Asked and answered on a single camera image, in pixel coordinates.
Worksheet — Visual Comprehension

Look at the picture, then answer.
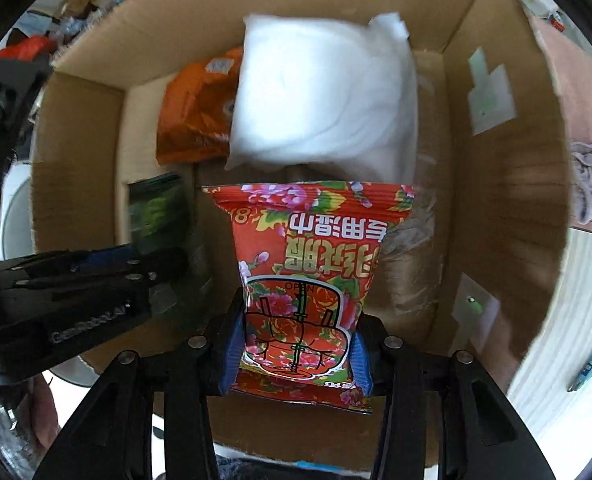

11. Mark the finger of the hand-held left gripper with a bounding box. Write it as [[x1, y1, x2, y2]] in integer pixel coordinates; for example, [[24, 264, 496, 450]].
[[0, 246, 189, 311]]

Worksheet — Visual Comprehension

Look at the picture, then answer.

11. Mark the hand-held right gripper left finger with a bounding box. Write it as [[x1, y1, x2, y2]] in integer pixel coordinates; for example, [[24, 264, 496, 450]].
[[34, 301, 249, 480]]

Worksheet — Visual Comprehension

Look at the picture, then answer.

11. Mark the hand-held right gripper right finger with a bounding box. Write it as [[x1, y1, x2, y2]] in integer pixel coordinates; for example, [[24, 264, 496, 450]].
[[350, 312, 557, 480]]

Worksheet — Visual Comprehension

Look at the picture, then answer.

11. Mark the red floral wet wipes pack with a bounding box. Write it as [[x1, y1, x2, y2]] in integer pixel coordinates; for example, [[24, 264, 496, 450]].
[[202, 180, 415, 415]]

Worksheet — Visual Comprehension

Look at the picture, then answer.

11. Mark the cardboard box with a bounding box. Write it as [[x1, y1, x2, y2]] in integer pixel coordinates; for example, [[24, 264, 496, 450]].
[[30, 0, 572, 472]]

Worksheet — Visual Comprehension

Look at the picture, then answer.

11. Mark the white soft tissue pack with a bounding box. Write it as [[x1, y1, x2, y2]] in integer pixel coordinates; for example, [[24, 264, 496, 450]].
[[224, 12, 419, 184]]

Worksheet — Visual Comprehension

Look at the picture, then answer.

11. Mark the dark green packet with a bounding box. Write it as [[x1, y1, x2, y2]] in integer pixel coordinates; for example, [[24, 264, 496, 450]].
[[126, 172, 214, 311]]

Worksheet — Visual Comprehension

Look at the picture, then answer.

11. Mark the clear plastic bag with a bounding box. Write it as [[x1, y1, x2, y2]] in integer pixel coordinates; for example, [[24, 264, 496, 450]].
[[376, 50, 447, 321]]

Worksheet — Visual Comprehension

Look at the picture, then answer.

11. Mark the orange snack packet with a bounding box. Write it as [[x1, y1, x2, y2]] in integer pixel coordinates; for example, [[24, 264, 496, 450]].
[[156, 46, 244, 165]]

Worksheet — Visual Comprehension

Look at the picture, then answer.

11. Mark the orange cloth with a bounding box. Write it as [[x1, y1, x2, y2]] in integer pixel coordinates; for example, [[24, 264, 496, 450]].
[[0, 36, 59, 68]]

